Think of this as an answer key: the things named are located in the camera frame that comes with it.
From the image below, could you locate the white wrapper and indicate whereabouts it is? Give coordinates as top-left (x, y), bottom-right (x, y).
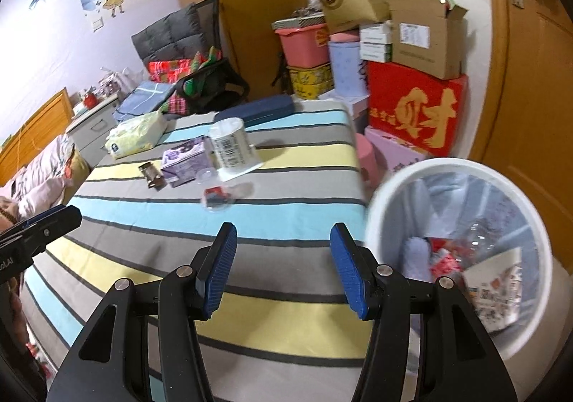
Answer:
top-left (462, 248), bottom-right (523, 333)

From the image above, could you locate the white foam fruit net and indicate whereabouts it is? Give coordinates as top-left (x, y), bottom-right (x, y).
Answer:
top-left (402, 237), bottom-right (432, 283)

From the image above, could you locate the brown snack wrapper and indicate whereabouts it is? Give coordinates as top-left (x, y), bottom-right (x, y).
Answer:
top-left (138, 161), bottom-right (166, 191)

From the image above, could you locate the clear plastic water bottle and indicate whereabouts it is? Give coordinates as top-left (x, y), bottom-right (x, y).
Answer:
top-left (448, 217), bottom-right (523, 271)

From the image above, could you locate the purple milk carton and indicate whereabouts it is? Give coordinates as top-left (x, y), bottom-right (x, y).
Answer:
top-left (160, 136), bottom-right (215, 187)

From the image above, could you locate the white blue yogurt cup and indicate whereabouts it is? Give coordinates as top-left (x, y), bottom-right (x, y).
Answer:
top-left (208, 117), bottom-right (263, 183)

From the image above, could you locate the white trash bin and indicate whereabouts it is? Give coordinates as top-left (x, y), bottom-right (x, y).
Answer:
top-left (364, 156), bottom-right (557, 362)

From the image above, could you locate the floral bed quilt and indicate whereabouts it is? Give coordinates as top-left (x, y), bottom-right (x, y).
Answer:
top-left (1, 134), bottom-right (91, 221)

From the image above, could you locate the wooden headboard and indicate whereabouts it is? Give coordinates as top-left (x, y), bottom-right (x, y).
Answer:
top-left (0, 87), bottom-right (73, 186)

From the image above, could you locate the grey drawer cabinet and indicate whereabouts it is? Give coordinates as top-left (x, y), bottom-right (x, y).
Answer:
top-left (66, 94), bottom-right (119, 168)

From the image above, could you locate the yellow tissue pack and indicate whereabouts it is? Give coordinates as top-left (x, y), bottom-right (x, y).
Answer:
top-left (105, 111), bottom-right (167, 159)

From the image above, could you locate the red cup on cabinet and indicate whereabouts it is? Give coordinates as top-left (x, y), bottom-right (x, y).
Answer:
top-left (83, 91), bottom-right (99, 110)

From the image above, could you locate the striped tablecloth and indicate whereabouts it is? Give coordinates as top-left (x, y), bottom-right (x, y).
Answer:
top-left (19, 99), bottom-right (375, 402)

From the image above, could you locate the folded blue cloth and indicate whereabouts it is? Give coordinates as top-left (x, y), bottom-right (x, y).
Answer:
top-left (113, 81), bottom-right (175, 124)

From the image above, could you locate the navy glasses case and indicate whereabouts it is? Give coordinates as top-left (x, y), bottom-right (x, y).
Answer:
top-left (213, 94), bottom-right (295, 128)

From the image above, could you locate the red plaid blanket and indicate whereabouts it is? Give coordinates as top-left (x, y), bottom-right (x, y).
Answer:
top-left (148, 47), bottom-right (222, 116)

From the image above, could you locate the pink patterned box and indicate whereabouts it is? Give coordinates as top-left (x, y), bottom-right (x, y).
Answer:
top-left (364, 125), bottom-right (432, 175)

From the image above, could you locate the wooden door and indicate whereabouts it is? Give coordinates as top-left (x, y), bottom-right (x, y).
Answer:
top-left (470, 0), bottom-right (572, 270)

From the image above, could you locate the yellow patterned box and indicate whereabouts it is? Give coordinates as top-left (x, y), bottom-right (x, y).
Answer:
top-left (288, 62), bottom-right (334, 100)

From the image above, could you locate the red gift box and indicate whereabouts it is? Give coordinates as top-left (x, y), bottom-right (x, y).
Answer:
top-left (366, 61), bottom-right (468, 157)

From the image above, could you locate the grey padded chair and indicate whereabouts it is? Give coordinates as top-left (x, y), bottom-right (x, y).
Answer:
top-left (131, 0), bottom-right (221, 66)

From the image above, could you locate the lavender cylindrical container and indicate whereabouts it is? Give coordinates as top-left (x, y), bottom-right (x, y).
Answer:
top-left (328, 32), bottom-right (368, 97)

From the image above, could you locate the pink plastic bin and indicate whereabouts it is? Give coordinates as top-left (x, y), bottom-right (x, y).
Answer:
top-left (275, 24), bottom-right (329, 68)

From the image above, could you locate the small white boxes stack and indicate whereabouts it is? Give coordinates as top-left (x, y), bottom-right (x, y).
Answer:
top-left (359, 21), bottom-right (393, 63)

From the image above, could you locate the open cardboard box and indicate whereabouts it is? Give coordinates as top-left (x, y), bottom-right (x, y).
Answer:
top-left (389, 0), bottom-right (467, 80)

